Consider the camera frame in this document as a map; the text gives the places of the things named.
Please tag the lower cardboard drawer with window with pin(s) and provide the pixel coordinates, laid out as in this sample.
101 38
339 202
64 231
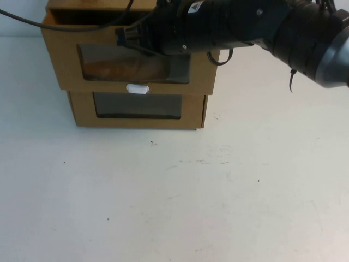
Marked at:
205 109

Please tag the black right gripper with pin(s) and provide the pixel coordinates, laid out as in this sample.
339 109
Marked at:
196 27

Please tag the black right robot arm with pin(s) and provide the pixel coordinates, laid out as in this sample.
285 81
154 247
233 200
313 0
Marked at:
300 35

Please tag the brown cardboard windowed drawer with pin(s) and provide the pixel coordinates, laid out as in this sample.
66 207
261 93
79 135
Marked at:
81 109
62 54

